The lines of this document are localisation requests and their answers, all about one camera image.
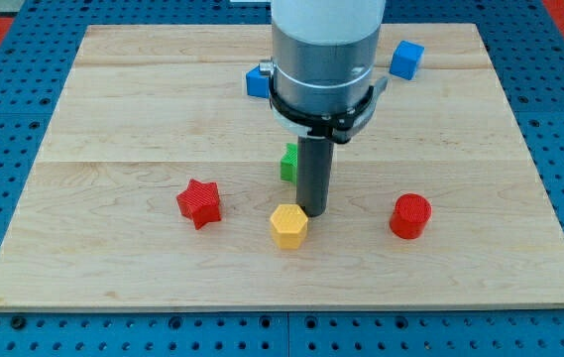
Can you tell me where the yellow hexagon block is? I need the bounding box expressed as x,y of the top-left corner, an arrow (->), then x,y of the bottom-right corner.
270,204 -> 308,250

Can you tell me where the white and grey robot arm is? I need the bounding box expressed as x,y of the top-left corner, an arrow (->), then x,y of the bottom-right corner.
266,0 -> 388,144

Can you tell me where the green block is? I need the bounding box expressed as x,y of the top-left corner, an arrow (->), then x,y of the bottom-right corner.
280,143 -> 297,184

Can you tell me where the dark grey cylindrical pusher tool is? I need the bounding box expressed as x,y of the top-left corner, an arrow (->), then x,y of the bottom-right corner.
296,137 -> 334,217

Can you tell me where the red star block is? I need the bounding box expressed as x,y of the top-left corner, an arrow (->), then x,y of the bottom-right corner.
176,178 -> 221,230

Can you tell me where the blue block left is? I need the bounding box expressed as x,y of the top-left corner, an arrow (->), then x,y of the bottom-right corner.
245,65 -> 270,98

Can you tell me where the light wooden board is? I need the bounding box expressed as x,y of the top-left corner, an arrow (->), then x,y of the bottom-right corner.
0,24 -> 564,312

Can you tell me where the red cylinder block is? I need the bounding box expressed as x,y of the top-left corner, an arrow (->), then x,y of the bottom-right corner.
389,193 -> 432,240

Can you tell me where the blue cube right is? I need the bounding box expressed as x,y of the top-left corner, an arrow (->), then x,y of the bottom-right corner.
389,41 -> 425,80

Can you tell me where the black clamp ring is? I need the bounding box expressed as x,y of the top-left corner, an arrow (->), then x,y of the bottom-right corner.
268,75 -> 390,146

